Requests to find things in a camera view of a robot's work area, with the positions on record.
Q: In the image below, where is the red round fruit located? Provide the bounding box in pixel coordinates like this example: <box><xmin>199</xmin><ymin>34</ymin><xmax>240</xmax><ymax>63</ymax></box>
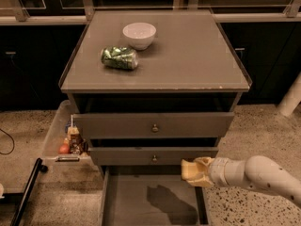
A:
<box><xmin>58</xmin><ymin>144</ymin><xmax>70</xmax><ymax>154</ymax></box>

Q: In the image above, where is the grey drawer cabinet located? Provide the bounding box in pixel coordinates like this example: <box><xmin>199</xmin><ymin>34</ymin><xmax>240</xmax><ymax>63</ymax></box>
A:
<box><xmin>57</xmin><ymin>8</ymin><xmax>253</xmax><ymax>177</ymax></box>

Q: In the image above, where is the grey drawer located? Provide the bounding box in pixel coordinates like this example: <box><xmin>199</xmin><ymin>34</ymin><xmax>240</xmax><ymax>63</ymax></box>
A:
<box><xmin>73</xmin><ymin>112</ymin><xmax>234</xmax><ymax>138</ymax></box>
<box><xmin>89</xmin><ymin>147</ymin><xmax>218</xmax><ymax>166</ymax></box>
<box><xmin>100</xmin><ymin>166</ymin><xmax>211</xmax><ymax>226</ymax></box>

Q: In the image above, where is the grey middle drawer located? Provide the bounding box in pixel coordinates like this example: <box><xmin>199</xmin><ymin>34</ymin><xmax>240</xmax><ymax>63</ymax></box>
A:
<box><xmin>89</xmin><ymin>147</ymin><xmax>218</xmax><ymax>166</ymax></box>

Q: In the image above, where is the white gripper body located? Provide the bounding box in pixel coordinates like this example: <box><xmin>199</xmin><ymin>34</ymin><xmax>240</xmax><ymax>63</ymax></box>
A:
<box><xmin>208</xmin><ymin>157</ymin><xmax>230</xmax><ymax>186</ymax></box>

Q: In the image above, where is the black metal bar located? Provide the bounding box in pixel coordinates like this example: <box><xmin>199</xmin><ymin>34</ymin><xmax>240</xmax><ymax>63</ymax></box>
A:
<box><xmin>10</xmin><ymin>158</ymin><xmax>48</xmax><ymax>226</ymax></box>

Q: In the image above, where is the grey top drawer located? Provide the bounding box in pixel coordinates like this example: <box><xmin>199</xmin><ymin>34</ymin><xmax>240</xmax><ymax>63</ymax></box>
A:
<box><xmin>73</xmin><ymin>112</ymin><xmax>234</xmax><ymax>138</ymax></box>

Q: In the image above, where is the grey bottom drawer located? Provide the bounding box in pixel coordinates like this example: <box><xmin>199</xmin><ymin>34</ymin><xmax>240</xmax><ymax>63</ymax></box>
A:
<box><xmin>100</xmin><ymin>166</ymin><xmax>211</xmax><ymax>226</ymax></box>

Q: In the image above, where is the crushed green soda can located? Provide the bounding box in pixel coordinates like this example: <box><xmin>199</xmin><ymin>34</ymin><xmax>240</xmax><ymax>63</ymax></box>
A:
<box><xmin>101</xmin><ymin>46</ymin><xmax>138</xmax><ymax>70</ymax></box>

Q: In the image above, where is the white cylindrical post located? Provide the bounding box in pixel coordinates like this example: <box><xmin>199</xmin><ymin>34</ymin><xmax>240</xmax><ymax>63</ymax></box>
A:
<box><xmin>277</xmin><ymin>73</ymin><xmax>301</xmax><ymax>117</ymax></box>

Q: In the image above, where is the brown snack carton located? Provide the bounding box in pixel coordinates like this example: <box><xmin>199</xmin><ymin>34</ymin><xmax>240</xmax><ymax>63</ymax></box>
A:
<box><xmin>67</xmin><ymin>127</ymin><xmax>83</xmax><ymax>154</ymax></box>

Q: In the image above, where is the clear plastic storage bin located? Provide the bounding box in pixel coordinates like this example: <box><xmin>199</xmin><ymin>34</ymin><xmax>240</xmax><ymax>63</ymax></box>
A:
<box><xmin>41</xmin><ymin>100</ymin><xmax>91</xmax><ymax>165</ymax></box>

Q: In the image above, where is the brass top drawer knob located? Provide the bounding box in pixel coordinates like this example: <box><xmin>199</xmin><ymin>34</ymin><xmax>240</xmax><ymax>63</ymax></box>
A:
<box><xmin>151</xmin><ymin>124</ymin><xmax>159</xmax><ymax>133</ymax></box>

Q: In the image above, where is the black cable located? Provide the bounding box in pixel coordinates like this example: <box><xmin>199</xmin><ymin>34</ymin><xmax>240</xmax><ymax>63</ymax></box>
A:
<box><xmin>0</xmin><ymin>128</ymin><xmax>16</xmax><ymax>156</ymax></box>

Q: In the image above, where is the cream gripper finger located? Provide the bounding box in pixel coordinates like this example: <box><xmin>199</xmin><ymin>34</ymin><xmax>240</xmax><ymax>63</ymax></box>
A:
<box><xmin>194</xmin><ymin>157</ymin><xmax>214</xmax><ymax>173</ymax></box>
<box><xmin>187</xmin><ymin>175</ymin><xmax>214</xmax><ymax>187</ymax></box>

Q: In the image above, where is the yellow sponge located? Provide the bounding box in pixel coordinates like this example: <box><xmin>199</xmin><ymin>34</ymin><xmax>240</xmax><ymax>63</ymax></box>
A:
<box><xmin>181</xmin><ymin>160</ymin><xmax>204</xmax><ymax>181</ymax></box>

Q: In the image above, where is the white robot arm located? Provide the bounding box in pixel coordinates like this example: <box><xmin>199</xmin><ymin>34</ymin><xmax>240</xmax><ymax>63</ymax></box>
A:
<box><xmin>181</xmin><ymin>155</ymin><xmax>301</xmax><ymax>208</ymax></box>

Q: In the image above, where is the white ceramic bowl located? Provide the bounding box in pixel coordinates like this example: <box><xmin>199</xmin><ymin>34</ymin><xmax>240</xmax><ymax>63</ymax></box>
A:
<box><xmin>122</xmin><ymin>23</ymin><xmax>156</xmax><ymax>50</ymax></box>

